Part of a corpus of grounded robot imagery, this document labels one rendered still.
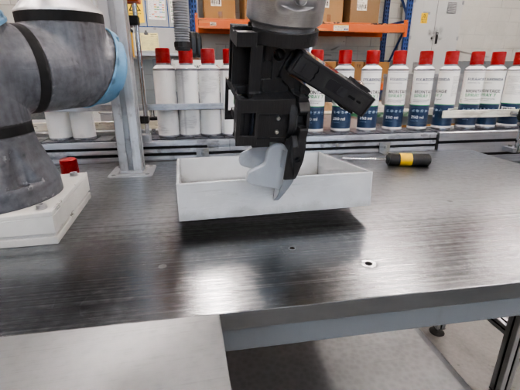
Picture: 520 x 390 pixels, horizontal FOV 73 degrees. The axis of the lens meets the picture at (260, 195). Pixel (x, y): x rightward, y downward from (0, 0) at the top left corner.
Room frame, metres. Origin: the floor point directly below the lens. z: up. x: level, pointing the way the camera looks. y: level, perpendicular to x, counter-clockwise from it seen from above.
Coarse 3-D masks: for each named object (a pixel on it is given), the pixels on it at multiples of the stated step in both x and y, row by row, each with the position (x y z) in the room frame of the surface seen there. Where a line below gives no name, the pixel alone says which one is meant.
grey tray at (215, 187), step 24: (192, 168) 0.62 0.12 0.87; (216, 168) 0.63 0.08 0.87; (240, 168) 0.64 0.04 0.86; (312, 168) 0.67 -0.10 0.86; (336, 168) 0.59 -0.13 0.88; (360, 168) 0.51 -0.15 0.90; (192, 192) 0.42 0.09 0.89; (216, 192) 0.43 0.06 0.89; (240, 192) 0.44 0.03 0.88; (264, 192) 0.44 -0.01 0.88; (288, 192) 0.45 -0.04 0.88; (312, 192) 0.46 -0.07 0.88; (336, 192) 0.47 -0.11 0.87; (360, 192) 0.47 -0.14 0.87; (192, 216) 0.42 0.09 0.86; (216, 216) 0.43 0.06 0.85; (240, 216) 0.44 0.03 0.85
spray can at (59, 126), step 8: (48, 112) 0.82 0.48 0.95; (56, 112) 0.82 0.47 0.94; (64, 112) 0.84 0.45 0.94; (48, 120) 0.82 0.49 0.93; (56, 120) 0.82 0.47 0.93; (64, 120) 0.83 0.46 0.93; (48, 128) 0.83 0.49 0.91; (56, 128) 0.82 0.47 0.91; (64, 128) 0.83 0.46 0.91; (56, 136) 0.82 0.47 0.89; (64, 136) 0.83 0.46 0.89; (72, 136) 0.85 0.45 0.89
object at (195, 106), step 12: (72, 108) 0.81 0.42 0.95; (84, 108) 0.82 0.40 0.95; (96, 108) 0.82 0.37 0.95; (108, 108) 0.83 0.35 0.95; (156, 108) 0.84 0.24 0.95; (168, 108) 0.85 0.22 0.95; (180, 108) 0.85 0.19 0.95; (192, 108) 0.86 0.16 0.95; (204, 108) 0.86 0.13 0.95; (216, 108) 0.87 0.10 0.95
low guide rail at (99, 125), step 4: (36, 124) 0.87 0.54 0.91; (40, 124) 0.87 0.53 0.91; (44, 124) 0.87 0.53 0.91; (96, 124) 0.89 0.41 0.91; (100, 124) 0.89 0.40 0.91; (104, 124) 0.89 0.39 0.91; (108, 124) 0.89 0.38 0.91; (112, 124) 0.89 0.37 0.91; (144, 124) 0.91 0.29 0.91; (152, 124) 0.91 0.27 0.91; (156, 124) 0.91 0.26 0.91; (36, 128) 0.86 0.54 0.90; (40, 128) 0.87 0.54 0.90; (44, 128) 0.87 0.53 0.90; (96, 128) 0.89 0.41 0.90; (100, 128) 0.89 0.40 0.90; (104, 128) 0.89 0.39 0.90; (108, 128) 0.89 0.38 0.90; (112, 128) 0.89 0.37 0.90; (144, 128) 0.91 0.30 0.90
